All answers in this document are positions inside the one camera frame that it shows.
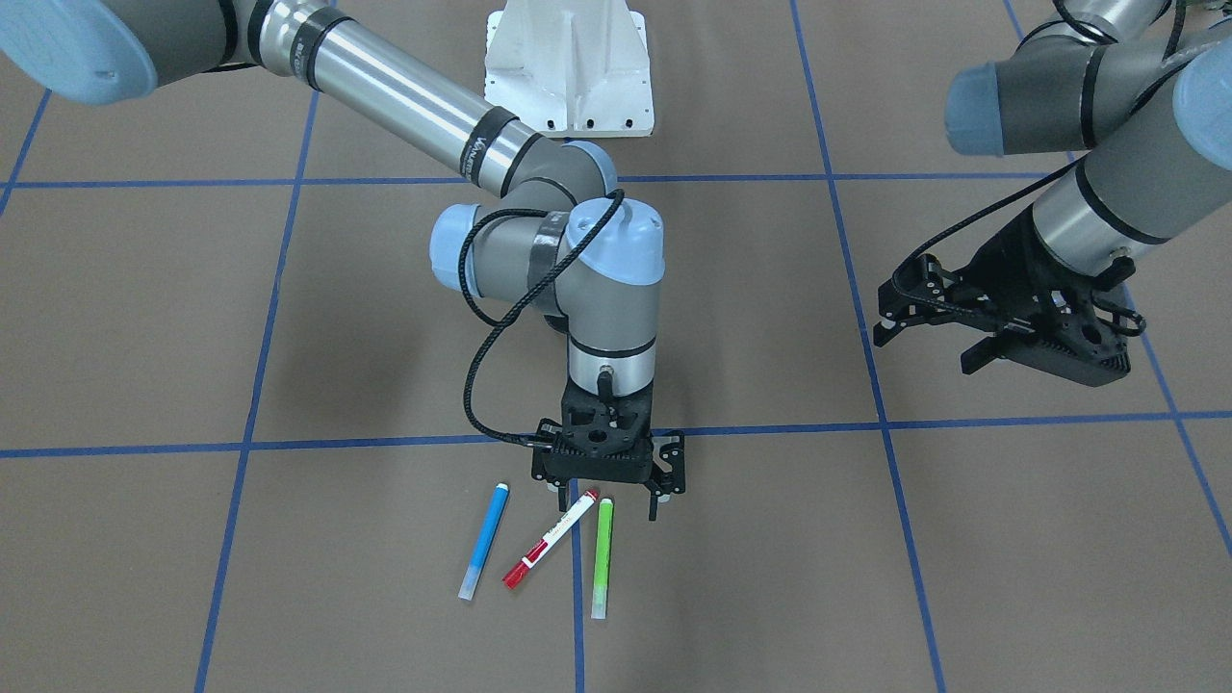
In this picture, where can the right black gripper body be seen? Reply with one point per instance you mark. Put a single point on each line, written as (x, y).
(668, 463)

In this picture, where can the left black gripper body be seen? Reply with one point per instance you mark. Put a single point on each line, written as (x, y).
(1001, 262)

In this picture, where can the red marker pen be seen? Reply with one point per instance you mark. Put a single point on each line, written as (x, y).
(570, 518)

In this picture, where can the green marker pen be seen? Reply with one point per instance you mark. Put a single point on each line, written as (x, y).
(600, 579)

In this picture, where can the blue marker pen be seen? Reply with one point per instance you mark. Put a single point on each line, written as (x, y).
(484, 542)

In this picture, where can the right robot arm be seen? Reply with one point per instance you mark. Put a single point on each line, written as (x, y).
(562, 239)

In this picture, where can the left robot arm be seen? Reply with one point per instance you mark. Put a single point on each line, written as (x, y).
(1150, 118)

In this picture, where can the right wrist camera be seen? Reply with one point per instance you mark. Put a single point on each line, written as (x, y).
(668, 475)

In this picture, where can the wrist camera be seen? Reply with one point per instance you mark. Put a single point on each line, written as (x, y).
(668, 475)
(918, 293)

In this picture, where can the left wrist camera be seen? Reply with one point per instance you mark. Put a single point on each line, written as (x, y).
(918, 293)

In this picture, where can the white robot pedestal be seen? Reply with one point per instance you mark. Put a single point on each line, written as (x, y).
(571, 69)

